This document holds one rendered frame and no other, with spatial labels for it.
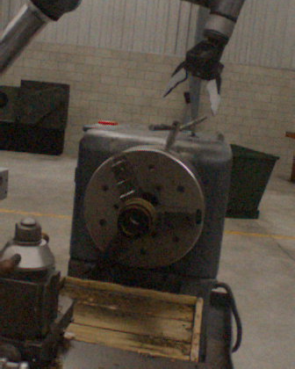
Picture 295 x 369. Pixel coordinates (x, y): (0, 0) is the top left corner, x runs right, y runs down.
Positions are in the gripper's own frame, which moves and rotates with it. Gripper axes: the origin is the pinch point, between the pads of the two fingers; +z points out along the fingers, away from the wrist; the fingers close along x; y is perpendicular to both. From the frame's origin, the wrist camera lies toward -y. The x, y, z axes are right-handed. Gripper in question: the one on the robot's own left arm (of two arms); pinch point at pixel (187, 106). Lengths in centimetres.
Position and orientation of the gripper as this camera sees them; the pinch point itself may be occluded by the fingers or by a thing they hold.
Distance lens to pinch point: 127.0
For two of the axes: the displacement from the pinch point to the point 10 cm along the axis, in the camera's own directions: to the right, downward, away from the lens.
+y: 3.8, -0.3, 9.2
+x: -8.6, -3.8, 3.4
